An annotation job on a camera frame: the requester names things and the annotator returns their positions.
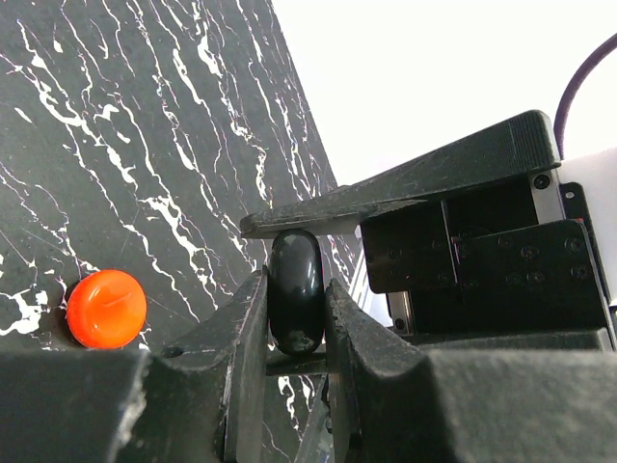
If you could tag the black earbud case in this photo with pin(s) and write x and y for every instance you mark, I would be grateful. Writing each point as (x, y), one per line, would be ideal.
(296, 293)

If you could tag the orange earbud case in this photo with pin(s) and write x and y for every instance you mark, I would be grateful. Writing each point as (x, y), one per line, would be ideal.
(106, 310)

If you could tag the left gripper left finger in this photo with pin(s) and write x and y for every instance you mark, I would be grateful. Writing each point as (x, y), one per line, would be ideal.
(200, 399)

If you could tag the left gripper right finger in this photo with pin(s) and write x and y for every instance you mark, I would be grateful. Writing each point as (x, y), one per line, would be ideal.
(393, 402)

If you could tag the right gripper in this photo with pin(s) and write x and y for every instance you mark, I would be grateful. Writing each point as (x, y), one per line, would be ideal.
(476, 252)

